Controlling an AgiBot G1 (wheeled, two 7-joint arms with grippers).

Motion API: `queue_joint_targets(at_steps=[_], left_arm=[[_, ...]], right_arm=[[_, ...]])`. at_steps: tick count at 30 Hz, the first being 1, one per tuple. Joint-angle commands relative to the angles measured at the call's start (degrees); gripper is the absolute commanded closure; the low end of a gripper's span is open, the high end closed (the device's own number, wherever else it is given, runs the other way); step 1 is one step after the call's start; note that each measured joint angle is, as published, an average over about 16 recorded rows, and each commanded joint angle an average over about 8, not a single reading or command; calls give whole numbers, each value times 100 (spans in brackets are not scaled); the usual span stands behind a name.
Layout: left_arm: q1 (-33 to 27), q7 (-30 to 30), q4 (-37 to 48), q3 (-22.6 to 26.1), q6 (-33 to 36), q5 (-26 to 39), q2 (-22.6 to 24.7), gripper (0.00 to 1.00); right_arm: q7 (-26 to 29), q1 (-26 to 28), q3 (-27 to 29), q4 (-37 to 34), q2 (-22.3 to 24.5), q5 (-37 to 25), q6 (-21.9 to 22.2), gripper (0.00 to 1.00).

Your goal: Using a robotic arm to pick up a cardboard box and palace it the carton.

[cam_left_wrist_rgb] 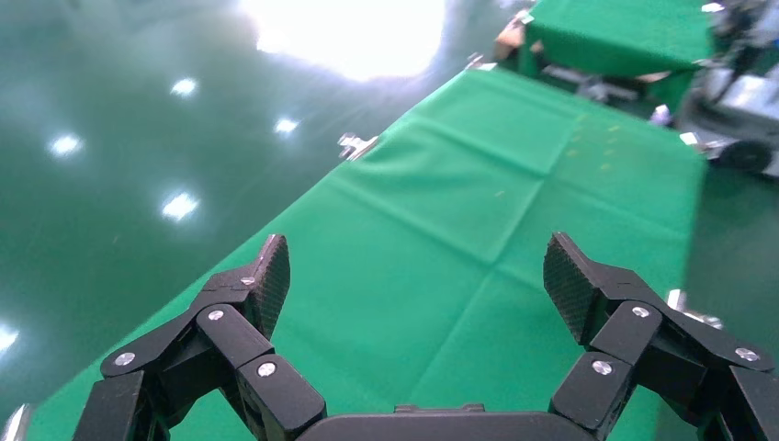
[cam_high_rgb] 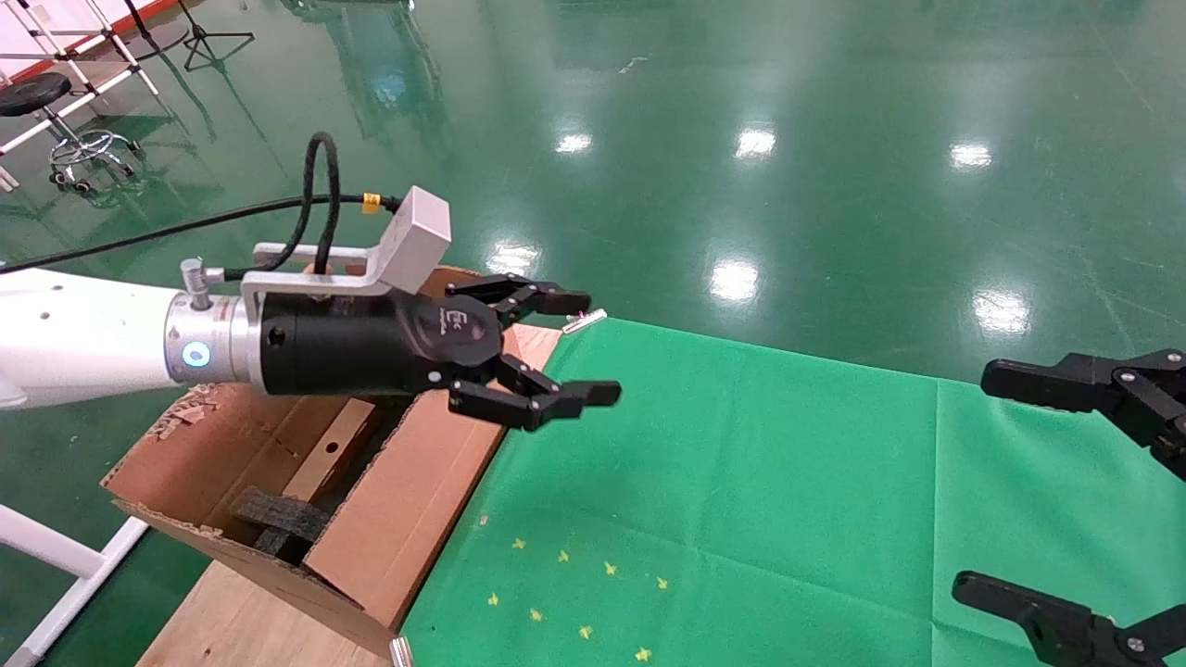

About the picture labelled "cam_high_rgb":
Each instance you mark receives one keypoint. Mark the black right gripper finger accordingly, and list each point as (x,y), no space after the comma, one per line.
(1066,380)
(1066,630)

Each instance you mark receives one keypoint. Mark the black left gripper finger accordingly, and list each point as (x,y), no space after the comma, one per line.
(556,302)
(574,396)

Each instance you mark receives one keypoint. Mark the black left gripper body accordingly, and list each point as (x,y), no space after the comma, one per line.
(371,343)

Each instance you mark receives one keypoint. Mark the small brown cardboard box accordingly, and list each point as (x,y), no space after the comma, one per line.
(324,454)

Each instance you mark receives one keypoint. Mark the large open cardboard carton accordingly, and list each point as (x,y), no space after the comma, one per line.
(398,509)

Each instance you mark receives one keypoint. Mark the black foam block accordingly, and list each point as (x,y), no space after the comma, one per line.
(278,514)

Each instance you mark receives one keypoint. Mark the green table cloth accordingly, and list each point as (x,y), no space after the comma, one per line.
(834,509)

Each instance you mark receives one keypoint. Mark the black tripod stand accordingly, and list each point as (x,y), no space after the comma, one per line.
(206,39)

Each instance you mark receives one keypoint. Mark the black round wheeled stool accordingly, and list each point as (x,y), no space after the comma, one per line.
(32,93)

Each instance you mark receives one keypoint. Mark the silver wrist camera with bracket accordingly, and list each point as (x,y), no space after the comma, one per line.
(417,236)

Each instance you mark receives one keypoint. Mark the white metal table frame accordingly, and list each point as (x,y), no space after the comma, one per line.
(56,551)

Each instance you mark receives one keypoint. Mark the white metal rack frame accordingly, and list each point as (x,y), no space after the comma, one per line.
(28,137)

